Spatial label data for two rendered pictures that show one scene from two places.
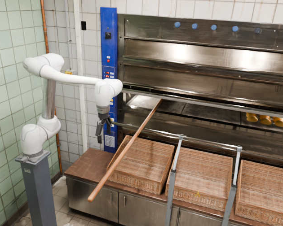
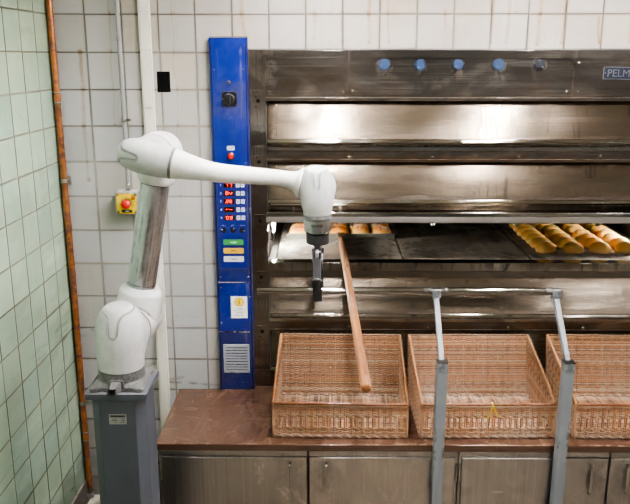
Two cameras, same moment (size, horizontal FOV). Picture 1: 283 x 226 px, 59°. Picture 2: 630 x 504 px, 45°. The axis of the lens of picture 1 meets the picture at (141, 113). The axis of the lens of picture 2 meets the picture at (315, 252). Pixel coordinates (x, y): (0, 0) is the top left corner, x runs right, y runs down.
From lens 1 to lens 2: 1.24 m
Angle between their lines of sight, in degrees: 19
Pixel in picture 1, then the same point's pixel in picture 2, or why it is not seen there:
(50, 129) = (153, 314)
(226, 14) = (479, 37)
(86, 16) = (172, 61)
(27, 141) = (123, 340)
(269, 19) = (557, 42)
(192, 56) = (422, 126)
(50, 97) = (157, 232)
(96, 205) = not seen: outside the picture
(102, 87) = (324, 175)
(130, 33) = (279, 91)
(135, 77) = not seen: hidden behind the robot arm
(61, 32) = (102, 101)
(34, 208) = not seen: outside the picture
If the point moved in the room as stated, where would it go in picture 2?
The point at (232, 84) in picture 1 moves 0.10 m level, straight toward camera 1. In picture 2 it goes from (506, 176) to (511, 179)
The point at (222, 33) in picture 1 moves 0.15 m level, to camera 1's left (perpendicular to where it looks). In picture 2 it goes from (474, 75) to (442, 76)
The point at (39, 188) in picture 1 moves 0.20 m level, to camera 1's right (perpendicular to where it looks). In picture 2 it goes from (145, 464) to (204, 455)
